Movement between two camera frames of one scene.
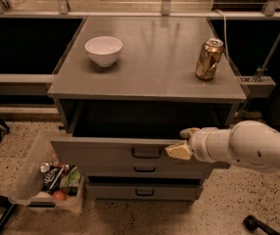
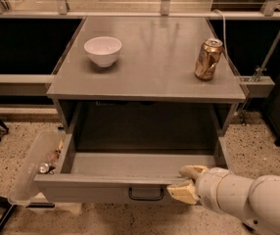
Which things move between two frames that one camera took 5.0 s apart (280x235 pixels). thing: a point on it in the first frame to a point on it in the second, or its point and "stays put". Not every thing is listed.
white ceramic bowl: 104,49 stays put
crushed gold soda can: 209,57 stays put
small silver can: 44,167 stays put
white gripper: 201,145 to 212,186
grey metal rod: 277,41 stays put
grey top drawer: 132,133 to 125,177
